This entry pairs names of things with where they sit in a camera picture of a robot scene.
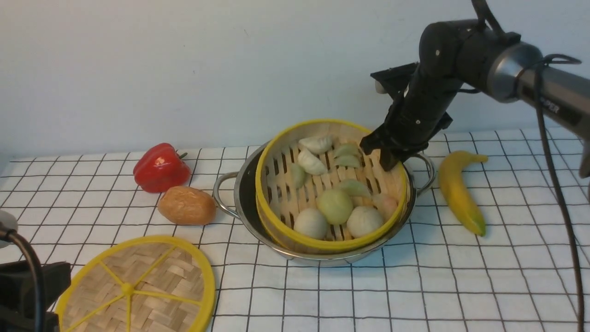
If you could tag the yellow-green bun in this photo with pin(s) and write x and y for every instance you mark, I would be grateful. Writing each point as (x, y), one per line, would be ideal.
(335, 205)

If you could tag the brown potato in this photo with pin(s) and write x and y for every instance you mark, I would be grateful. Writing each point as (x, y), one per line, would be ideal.
(185, 205)

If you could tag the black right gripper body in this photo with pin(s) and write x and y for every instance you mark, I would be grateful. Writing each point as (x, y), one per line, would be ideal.
(414, 117)

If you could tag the yellow bamboo steamer basket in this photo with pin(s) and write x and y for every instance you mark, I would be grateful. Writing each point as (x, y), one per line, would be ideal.
(279, 203)

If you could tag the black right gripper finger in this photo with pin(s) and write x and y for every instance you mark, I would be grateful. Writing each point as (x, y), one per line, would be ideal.
(388, 159)

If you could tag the white dumpling top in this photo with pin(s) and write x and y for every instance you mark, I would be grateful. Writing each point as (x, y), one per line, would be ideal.
(317, 144)

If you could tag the white bun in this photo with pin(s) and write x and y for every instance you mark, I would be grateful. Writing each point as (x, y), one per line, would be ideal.
(311, 222)
(363, 221)

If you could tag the white dumpling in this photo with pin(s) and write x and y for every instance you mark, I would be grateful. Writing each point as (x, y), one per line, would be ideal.
(310, 163)
(317, 144)

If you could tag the yellow bamboo steamer lid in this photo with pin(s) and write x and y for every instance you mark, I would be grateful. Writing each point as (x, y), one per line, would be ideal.
(147, 284)

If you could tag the yellow banana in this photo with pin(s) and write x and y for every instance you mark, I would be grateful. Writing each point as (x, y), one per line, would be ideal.
(456, 193)

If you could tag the pink dumpling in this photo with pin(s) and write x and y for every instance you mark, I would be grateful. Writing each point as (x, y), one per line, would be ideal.
(385, 204)

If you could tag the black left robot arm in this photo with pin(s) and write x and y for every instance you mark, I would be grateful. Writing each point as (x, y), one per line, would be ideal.
(17, 293)

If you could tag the green dumpling left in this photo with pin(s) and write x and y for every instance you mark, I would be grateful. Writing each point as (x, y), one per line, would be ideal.
(298, 175)

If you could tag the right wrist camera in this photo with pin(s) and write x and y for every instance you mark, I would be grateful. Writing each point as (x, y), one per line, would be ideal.
(394, 81)

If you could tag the green dumpling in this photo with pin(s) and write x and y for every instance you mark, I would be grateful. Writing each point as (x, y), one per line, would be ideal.
(347, 149)
(298, 175)
(354, 188)
(349, 160)

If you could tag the white dumpling middle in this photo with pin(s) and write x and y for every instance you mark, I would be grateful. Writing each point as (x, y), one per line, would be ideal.
(310, 163)

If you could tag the red bell pepper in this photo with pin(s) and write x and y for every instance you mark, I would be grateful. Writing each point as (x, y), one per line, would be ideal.
(161, 168)

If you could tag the green dumpling upper right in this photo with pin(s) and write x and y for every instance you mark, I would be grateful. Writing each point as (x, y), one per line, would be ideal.
(347, 149)

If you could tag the white bun left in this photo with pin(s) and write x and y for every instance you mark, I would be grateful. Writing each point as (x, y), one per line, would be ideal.
(311, 222)

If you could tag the green dumpling lower right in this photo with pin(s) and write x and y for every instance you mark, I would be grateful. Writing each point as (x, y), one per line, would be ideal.
(349, 160)

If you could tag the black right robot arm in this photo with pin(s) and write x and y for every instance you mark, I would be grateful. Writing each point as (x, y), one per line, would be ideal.
(474, 56)

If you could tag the stainless steel pot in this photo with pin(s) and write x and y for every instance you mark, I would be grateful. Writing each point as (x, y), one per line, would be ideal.
(246, 211)

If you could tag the white bun right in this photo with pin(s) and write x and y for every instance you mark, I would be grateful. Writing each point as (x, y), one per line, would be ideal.
(363, 221)

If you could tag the green dumpling centre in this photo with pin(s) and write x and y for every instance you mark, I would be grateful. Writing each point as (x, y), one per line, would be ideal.
(354, 188)

